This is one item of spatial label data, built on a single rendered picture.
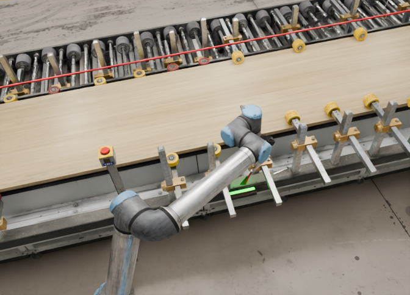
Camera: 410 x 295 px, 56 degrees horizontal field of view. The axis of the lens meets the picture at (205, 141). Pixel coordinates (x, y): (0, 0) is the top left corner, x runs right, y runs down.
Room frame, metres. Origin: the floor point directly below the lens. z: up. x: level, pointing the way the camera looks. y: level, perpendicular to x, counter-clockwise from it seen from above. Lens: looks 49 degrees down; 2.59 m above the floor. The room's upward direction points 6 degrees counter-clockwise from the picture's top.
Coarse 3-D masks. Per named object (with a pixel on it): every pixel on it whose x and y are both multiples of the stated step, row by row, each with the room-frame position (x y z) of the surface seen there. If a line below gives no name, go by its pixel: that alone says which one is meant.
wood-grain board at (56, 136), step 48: (336, 48) 2.23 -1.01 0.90; (384, 48) 2.18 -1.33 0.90; (48, 96) 2.03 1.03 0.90; (96, 96) 1.98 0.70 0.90; (144, 96) 1.93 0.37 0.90; (192, 96) 1.88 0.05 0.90; (240, 96) 1.83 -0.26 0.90; (288, 96) 1.79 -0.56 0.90; (336, 96) 1.74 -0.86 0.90; (384, 96) 1.70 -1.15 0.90; (0, 144) 1.62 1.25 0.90; (48, 144) 1.58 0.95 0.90; (96, 144) 1.54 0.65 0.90; (144, 144) 1.50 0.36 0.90; (192, 144) 1.46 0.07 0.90; (0, 192) 1.28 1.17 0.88
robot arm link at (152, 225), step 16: (240, 144) 1.06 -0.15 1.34; (256, 144) 1.02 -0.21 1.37; (240, 160) 0.95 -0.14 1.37; (256, 160) 0.97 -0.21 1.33; (208, 176) 0.88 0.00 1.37; (224, 176) 0.88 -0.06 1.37; (192, 192) 0.81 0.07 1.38; (208, 192) 0.81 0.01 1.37; (160, 208) 0.75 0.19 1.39; (176, 208) 0.74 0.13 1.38; (192, 208) 0.75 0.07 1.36; (144, 224) 0.69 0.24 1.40; (160, 224) 0.68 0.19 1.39; (176, 224) 0.69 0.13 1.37; (144, 240) 0.66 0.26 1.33; (160, 240) 0.65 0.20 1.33
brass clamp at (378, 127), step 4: (392, 120) 1.43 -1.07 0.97; (376, 124) 1.41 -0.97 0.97; (380, 124) 1.41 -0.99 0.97; (392, 124) 1.40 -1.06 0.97; (396, 124) 1.40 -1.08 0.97; (400, 124) 1.40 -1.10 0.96; (376, 128) 1.40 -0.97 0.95; (380, 128) 1.39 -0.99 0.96; (384, 128) 1.38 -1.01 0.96; (388, 128) 1.39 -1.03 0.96; (376, 132) 1.39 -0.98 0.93; (380, 132) 1.39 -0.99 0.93; (384, 132) 1.39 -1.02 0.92
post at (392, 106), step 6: (390, 102) 1.41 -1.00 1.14; (396, 102) 1.40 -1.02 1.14; (390, 108) 1.39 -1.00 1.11; (396, 108) 1.40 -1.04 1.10; (384, 114) 1.42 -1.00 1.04; (390, 114) 1.39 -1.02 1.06; (384, 120) 1.40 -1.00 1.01; (390, 120) 1.40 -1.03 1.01; (378, 132) 1.41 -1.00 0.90; (378, 138) 1.39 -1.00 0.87; (372, 144) 1.42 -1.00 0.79; (378, 144) 1.39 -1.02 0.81; (372, 150) 1.40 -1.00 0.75
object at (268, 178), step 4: (264, 168) 1.27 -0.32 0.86; (264, 172) 1.24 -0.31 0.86; (268, 172) 1.24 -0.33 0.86; (264, 176) 1.23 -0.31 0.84; (268, 176) 1.21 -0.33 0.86; (268, 180) 1.18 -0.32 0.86; (272, 180) 1.18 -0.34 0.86; (268, 184) 1.16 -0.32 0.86; (272, 184) 1.16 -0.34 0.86; (272, 188) 1.13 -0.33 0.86; (272, 192) 1.11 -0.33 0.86; (276, 192) 1.10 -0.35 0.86; (272, 196) 1.10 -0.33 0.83; (276, 196) 1.08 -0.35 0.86; (276, 200) 1.06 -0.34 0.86; (280, 200) 1.05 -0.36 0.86; (276, 204) 1.04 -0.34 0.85; (280, 204) 1.04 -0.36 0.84
